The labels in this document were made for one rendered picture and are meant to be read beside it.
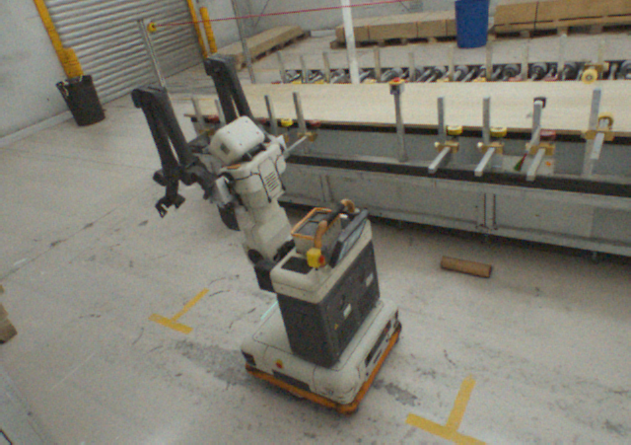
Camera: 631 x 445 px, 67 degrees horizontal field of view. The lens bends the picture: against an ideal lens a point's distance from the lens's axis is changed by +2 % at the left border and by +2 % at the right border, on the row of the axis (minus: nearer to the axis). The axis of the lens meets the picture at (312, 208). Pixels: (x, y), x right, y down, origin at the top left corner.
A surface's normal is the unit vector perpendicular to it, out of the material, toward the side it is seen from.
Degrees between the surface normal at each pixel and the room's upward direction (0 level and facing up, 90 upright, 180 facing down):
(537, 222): 90
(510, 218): 88
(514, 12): 90
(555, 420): 0
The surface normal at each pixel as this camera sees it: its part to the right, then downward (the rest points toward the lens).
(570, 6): -0.50, 0.50
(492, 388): -0.18, -0.85
